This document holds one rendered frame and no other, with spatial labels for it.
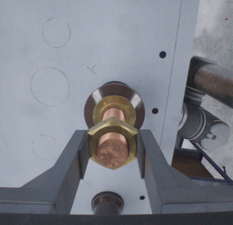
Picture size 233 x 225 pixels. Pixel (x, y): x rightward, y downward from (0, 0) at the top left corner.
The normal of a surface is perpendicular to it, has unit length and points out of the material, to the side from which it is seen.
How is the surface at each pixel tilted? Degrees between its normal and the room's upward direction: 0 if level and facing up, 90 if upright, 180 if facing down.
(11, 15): 0
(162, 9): 0
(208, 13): 0
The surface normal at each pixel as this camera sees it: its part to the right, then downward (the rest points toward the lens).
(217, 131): 0.15, 0.41
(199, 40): 0.00, 0.26
